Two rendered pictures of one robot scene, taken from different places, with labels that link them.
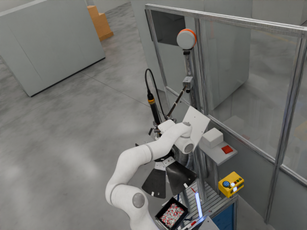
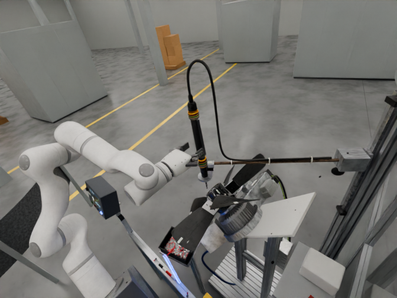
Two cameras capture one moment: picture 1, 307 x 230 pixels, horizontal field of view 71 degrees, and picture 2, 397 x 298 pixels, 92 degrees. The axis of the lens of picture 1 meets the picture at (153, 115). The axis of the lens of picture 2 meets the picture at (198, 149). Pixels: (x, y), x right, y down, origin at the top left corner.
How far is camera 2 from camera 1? 1.15 m
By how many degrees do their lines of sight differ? 53
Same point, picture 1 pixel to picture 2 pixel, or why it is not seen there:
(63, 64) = (350, 62)
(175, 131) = (118, 158)
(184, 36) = not seen: outside the picture
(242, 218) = not seen: outside the picture
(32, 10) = not seen: outside the picture
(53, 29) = (376, 14)
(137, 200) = (20, 160)
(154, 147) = (90, 148)
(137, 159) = (63, 138)
